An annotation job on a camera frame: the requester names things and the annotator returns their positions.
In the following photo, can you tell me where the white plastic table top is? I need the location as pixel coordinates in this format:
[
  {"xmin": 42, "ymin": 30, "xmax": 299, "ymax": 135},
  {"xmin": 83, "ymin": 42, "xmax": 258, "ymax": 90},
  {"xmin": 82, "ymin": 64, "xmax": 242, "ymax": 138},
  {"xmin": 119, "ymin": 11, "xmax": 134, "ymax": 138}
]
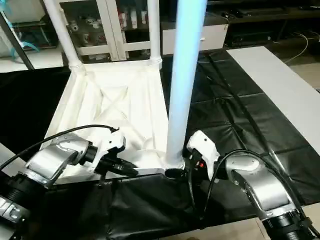
[{"xmin": 42, "ymin": 57, "xmax": 188, "ymax": 181}]

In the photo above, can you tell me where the black work mat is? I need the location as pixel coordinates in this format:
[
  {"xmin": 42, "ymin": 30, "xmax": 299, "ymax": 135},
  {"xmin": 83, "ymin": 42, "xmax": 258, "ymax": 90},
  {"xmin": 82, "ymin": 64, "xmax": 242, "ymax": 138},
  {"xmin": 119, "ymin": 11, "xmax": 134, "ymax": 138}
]
[{"xmin": 0, "ymin": 47, "xmax": 320, "ymax": 240}]

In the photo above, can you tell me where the white flat board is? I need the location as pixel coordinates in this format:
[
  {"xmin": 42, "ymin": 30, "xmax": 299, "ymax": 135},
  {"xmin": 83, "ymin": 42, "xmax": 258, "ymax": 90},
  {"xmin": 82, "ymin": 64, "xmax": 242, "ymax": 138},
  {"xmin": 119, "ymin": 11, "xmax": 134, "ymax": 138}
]
[{"xmin": 227, "ymin": 46, "xmax": 320, "ymax": 146}]

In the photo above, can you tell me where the white drawer unit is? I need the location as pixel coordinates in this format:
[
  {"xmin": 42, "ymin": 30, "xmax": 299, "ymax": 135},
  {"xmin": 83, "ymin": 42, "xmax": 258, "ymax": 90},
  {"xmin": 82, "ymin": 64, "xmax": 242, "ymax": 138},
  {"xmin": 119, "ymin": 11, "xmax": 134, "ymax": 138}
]
[{"xmin": 162, "ymin": 24, "xmax": 230, "ymax": 56}]

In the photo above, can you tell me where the white glass door cabinet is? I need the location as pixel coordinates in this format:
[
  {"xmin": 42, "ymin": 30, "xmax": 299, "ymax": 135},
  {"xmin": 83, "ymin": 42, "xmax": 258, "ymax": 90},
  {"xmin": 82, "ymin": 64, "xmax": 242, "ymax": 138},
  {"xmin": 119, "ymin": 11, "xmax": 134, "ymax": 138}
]
[{"xmin": 59, "ymin": 0, "xmax": 166, "ymax": 62}]

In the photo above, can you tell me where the teal plastic object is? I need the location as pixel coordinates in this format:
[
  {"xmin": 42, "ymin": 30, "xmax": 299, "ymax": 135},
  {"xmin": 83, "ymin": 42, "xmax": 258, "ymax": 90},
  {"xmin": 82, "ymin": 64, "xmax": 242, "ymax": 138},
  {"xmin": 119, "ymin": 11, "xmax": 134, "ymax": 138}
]
[{"xmin": 12, "ymin": 39, "xmax": 41, "ymax": 62}]

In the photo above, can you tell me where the grey metal pole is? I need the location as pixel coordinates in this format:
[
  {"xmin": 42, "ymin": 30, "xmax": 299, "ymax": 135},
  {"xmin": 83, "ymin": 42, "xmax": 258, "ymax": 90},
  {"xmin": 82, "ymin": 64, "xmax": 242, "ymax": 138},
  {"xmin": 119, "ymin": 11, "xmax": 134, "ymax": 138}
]
[{"xmin": 0, "ymin": 10, "xmax": 36, "ymax": 71}]

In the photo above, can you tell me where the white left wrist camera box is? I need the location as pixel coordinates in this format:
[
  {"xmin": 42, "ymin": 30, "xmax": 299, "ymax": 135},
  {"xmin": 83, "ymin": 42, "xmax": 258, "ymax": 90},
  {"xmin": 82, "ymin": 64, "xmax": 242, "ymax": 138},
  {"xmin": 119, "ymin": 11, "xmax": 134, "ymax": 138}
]
[{"xmin": 92, "ymin": 131, "xmax": 127, "ymax": 175}]

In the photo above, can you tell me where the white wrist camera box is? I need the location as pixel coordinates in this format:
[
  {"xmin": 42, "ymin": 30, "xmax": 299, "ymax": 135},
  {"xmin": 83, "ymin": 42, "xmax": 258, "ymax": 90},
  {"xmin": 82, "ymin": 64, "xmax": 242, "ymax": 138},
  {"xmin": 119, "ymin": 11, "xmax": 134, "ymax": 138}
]
[
  {"xmin": 186, "ymin": 130, "xmax": 221, "ymax": 181},
  {"xmin": 92, "ymin": 131, "xmax": 127, "ymax": 175}
]

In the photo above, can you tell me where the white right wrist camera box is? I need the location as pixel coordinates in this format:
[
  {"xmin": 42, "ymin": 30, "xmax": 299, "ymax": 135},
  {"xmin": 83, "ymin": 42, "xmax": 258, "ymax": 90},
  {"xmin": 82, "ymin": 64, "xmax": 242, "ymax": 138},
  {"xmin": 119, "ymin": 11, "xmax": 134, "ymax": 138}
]
[{"xmin": 186, "ymin": 130, "xmax": 221, "ymax": 181}]

